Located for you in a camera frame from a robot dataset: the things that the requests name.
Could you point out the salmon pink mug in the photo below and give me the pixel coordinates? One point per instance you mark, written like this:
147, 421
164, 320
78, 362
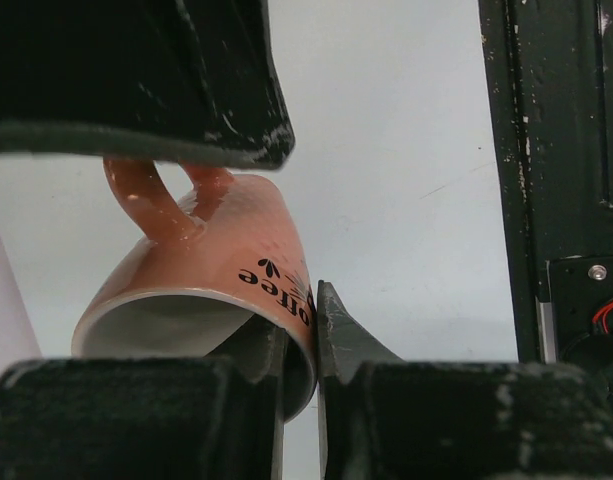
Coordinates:
210, 270

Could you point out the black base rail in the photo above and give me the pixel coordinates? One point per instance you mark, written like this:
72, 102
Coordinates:
549, 69

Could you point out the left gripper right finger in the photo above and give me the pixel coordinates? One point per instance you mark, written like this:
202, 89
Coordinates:
381, 417

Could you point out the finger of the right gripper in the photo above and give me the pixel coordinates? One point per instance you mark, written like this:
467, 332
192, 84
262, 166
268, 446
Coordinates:
180, 81

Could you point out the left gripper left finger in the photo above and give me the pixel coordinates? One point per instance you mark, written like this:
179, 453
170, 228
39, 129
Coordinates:
217, 417

